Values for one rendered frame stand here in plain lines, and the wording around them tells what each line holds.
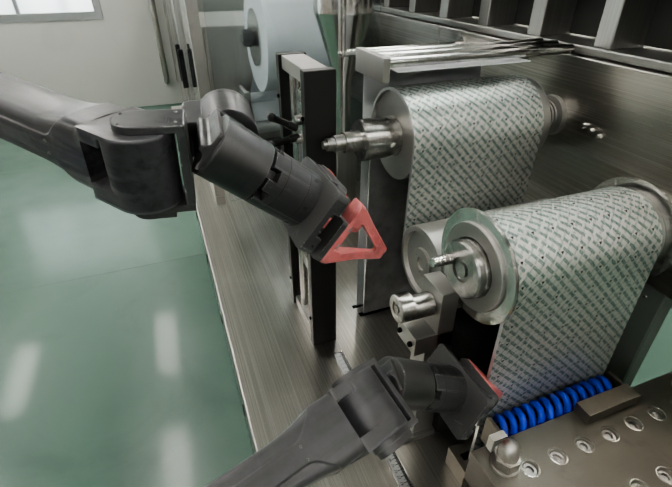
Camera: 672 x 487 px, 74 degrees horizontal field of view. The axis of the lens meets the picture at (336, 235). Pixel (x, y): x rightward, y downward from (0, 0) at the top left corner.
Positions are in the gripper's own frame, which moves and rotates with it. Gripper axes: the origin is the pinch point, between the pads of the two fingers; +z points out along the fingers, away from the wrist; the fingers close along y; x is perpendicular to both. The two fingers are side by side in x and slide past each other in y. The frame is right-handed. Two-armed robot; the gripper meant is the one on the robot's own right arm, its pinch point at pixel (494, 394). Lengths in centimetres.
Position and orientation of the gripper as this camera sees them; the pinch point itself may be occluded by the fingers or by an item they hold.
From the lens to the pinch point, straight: 68.2
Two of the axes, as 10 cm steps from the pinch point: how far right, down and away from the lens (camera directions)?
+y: 3.6, 4.9, -7.9
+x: 4.7, -8.3, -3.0
